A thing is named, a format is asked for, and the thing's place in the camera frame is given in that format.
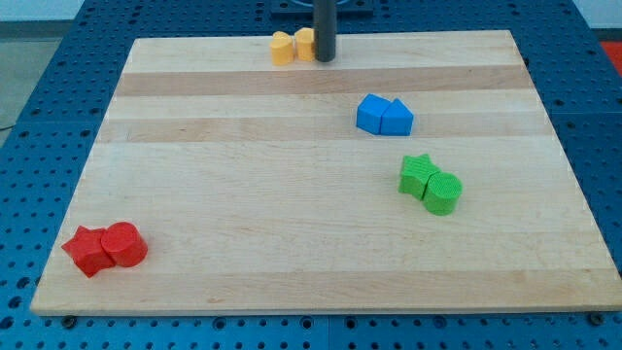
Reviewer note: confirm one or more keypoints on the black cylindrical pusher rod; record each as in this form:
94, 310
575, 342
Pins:
324, 22

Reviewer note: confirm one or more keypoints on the green star block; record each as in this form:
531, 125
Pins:
415, 173

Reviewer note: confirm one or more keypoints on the red star block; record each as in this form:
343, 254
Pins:
87, 252

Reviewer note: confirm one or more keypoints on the yellow pentagon block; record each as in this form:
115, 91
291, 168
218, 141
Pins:
305, 44

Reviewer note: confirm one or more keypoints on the yellow heart block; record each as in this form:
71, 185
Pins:
281, 48

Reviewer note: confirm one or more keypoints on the blue cube block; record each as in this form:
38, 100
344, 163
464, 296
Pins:
370, 111

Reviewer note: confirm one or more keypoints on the blue triangle block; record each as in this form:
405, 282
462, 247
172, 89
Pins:
397, 120

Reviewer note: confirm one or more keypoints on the green cylinder block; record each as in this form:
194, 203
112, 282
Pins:
442, 193

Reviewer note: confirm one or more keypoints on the red cylinder block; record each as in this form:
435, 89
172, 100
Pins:
124, 244

